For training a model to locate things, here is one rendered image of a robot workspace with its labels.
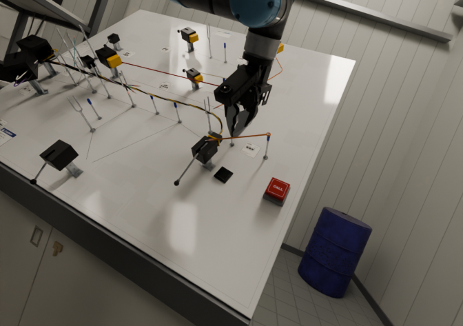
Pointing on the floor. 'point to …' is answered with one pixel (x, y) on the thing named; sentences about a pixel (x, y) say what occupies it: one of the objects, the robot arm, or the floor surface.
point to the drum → (333, 252)
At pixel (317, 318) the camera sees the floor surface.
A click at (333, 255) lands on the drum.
